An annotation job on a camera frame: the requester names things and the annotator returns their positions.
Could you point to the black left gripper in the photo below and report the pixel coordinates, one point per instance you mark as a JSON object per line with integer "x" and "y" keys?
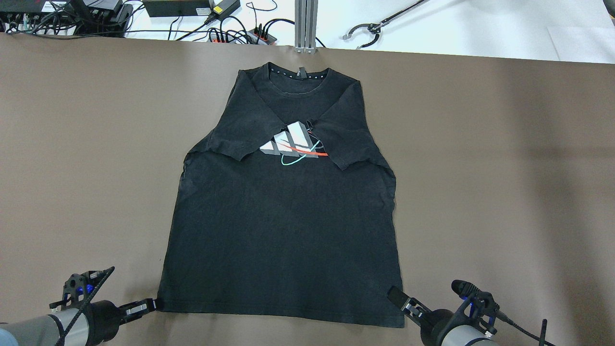
{"x": 102, "y": 312}

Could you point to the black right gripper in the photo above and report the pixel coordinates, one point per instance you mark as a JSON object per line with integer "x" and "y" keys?
{"x": 436, "y": 322}

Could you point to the black t-shirt with logo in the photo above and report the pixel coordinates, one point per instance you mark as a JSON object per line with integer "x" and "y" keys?
{"x": 285, "y": 208}

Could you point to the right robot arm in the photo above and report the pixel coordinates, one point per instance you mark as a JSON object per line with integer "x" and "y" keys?
{"x": 463, "y": 335}

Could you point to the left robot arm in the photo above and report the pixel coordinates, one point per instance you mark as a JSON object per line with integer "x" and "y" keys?
{"x": 63, "y": 328}

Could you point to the metal grabber tool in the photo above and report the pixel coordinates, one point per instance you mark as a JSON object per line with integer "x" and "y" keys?
{"x": 374, "y": 29}

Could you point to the black power strip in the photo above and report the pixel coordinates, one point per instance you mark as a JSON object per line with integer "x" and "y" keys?
{"x": 239, "y": 37}

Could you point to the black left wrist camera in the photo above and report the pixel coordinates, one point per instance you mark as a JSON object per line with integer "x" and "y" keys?
{"x": 80, "y": 289}

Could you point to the aluminium frame cage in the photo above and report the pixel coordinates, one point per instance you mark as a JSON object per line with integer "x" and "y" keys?
{"x": 305, "y": 26}

